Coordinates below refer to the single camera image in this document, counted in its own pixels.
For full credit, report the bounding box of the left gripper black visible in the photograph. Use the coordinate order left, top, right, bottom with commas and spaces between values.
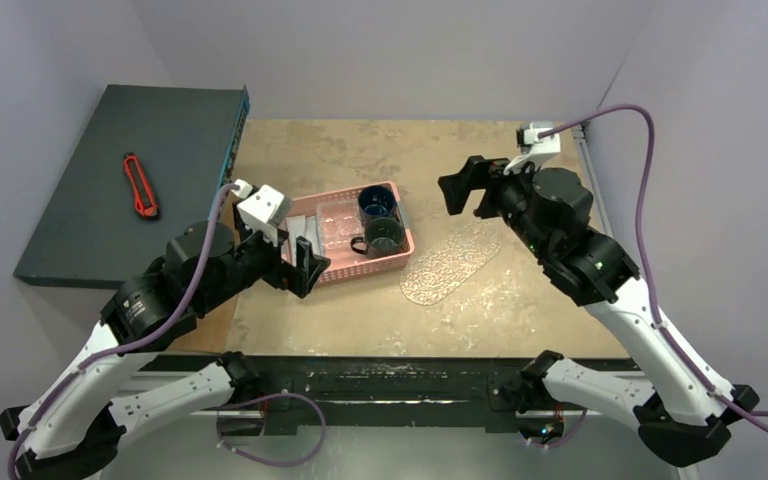
199, 200, 331, 312

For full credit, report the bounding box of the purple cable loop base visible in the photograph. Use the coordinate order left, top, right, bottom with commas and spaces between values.
211, 392, 328, 468

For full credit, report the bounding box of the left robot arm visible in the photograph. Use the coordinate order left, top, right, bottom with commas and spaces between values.
0, 221, 330, 479

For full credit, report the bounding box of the purple cable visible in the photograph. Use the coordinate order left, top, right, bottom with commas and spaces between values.
7, 183, 243, 480
537, 103, 768, 452

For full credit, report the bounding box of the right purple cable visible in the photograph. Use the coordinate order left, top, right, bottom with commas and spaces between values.
537, 103, 768, 452

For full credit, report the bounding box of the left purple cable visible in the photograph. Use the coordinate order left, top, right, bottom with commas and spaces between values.
7, 183, 243, 480

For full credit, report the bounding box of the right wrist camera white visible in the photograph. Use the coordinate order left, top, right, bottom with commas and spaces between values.
503, 122, 561, 176

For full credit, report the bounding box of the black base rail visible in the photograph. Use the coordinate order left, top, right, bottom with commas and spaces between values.
138, 354, 644, 439

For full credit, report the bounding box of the pink plastic basket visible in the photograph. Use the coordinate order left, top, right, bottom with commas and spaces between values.
280, 181, 415, 285

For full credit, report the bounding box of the red utility knife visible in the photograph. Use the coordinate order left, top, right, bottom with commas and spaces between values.
123, 152, 159, 221

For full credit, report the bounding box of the clear plastic soap dish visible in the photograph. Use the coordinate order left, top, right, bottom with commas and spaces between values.
316, 199, 363, 254

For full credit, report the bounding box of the clear textured oval tray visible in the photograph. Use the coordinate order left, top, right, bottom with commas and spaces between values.
400, 220, 502, 306

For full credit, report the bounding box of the dark green mug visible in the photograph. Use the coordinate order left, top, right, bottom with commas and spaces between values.
350, 218, 406, 259

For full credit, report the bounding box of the white toothpaste tube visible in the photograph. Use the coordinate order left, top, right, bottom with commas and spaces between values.
285, 215, 323, 265

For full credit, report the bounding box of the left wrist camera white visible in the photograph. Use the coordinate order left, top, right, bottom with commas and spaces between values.
233, 179, 294, 247

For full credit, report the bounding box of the dark grey network switch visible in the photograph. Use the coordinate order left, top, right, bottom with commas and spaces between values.
13, 84, 250, 290

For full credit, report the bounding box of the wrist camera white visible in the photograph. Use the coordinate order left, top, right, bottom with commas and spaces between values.
233, 179, 294, 247
503, 122, 561, 176

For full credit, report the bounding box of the aluminium frame rail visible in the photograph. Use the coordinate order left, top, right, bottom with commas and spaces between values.
570, 125, 614, 237

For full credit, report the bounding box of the dark blue cup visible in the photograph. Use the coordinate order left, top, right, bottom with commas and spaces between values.
357, 185, 397, 226

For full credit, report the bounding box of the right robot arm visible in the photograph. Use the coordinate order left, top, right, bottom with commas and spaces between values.
438, 156, 759, 467

